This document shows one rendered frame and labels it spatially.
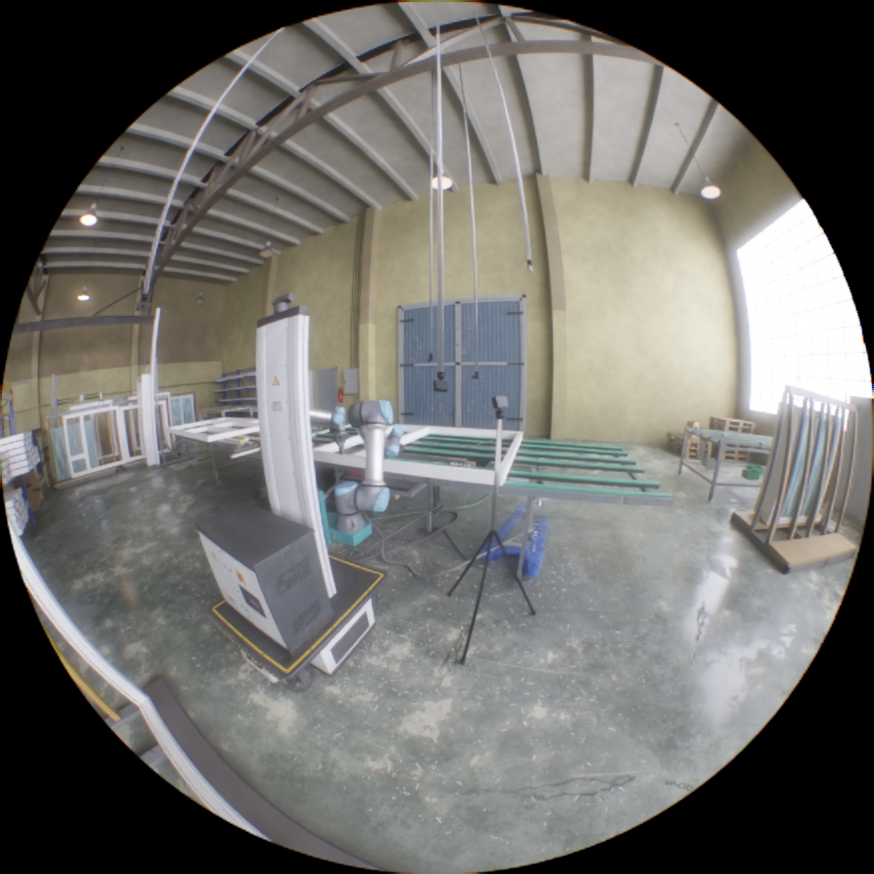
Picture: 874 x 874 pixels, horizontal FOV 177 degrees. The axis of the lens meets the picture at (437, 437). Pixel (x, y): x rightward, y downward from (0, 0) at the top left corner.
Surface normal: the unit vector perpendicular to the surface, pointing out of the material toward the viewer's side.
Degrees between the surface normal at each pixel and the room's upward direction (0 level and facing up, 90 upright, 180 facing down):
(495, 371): 90
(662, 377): 90
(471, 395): 90
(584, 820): 0
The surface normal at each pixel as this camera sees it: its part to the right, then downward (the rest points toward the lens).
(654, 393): -0.38, 0.18
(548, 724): 0.00, -0.98
